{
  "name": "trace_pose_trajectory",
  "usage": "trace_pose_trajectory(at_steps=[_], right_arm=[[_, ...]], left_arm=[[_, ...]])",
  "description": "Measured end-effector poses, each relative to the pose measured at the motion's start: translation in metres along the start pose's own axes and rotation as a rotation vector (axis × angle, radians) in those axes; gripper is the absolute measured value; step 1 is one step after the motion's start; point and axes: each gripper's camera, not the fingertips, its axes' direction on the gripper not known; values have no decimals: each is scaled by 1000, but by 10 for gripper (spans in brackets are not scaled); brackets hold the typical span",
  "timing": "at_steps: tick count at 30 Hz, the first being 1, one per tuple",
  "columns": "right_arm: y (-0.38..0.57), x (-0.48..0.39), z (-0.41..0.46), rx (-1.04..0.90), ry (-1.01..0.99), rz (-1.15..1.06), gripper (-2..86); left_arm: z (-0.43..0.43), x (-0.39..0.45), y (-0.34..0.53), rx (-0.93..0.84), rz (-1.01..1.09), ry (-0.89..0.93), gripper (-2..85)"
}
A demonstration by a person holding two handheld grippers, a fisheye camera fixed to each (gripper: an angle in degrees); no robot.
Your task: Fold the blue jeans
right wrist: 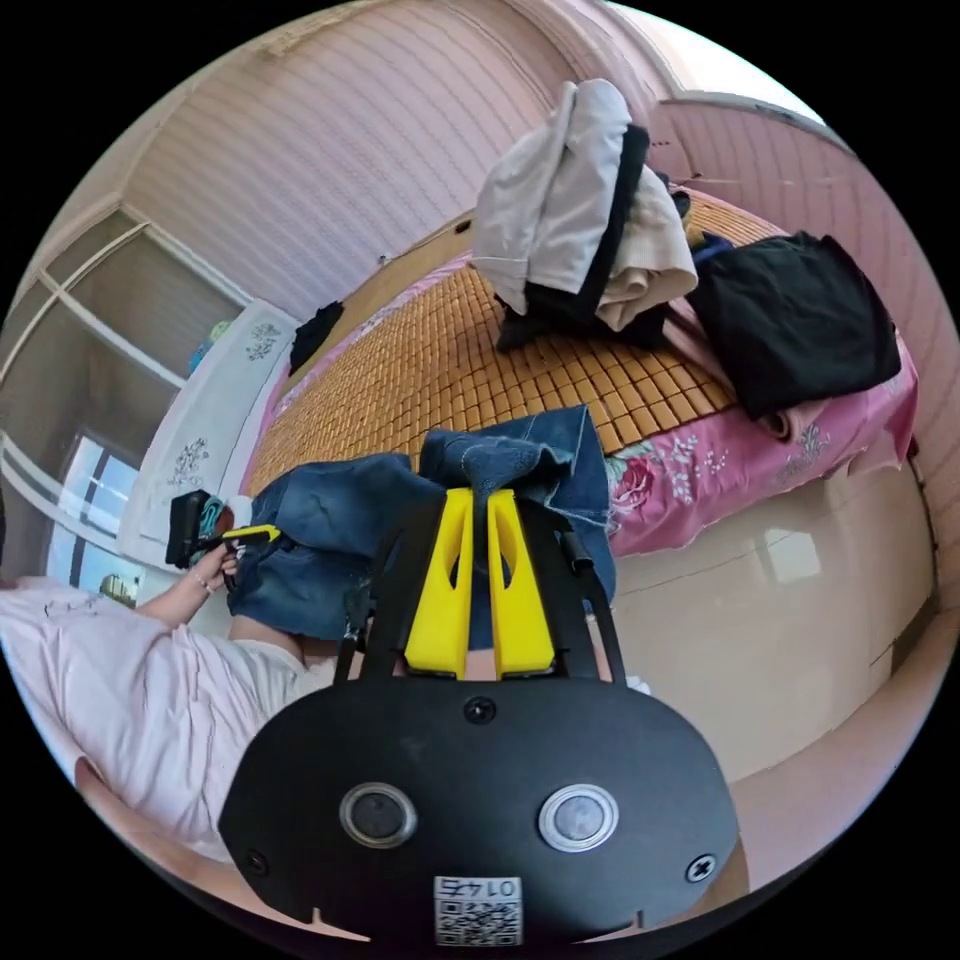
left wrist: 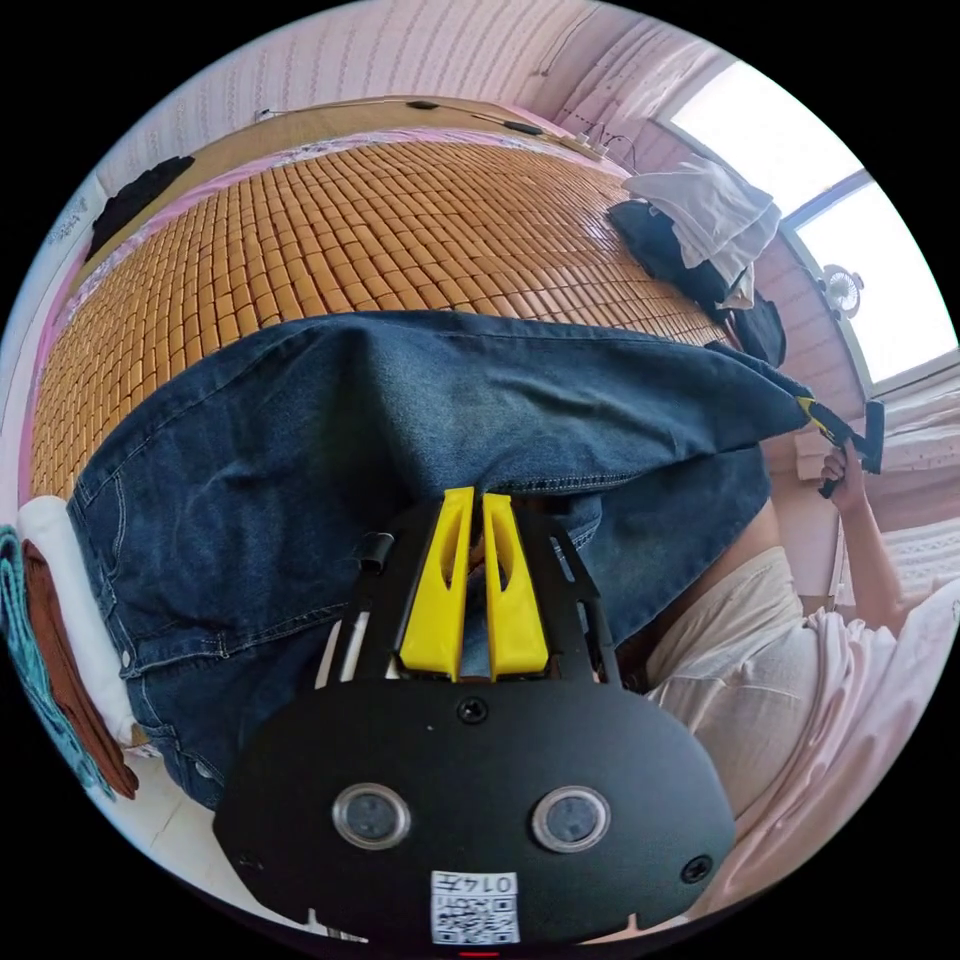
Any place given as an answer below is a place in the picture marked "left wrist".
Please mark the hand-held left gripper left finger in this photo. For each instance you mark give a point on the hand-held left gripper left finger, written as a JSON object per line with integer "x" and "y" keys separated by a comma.
{"x": 436, "y": 600}

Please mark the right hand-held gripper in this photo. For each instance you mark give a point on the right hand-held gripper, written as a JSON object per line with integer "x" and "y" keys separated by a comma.
{"x": 834, "y": 433}

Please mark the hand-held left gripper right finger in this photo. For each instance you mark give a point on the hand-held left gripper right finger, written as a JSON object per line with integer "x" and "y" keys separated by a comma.
{"x": 517, "y": 622}

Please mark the blue jeans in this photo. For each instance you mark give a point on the blue jeans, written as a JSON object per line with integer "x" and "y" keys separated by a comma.
{"x": 300, "y": 450}

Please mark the person's right forearm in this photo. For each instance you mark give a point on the person's right forearm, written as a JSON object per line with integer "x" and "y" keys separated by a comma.
{"x": 874, "y": 562}

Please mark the person's right hand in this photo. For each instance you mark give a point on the person's right hand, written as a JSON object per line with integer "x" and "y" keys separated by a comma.
{"x": 846, "y": 480}

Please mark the small white fan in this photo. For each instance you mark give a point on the small white fan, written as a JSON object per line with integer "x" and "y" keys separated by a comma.
{"x": 841, "y": 289}

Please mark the window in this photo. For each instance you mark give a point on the window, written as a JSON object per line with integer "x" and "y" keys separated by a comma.
{"x": 847, "y": 247}

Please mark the pile of clothes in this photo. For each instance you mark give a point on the pile of clothes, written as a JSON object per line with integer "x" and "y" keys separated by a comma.
{"x": 712, "y": 225}
{"x": 52, "y": 622}

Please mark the person's body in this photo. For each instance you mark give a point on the person's body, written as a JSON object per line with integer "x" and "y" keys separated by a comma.
{"x": 750, "y": 675}

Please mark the bed with woven mat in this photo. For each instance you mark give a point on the bed with woven mat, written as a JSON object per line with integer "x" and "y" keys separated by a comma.
{"x": 360, "y": 225}

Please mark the black garment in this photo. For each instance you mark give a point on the black garment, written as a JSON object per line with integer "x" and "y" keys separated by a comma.
{"x": 139, "y": 199}

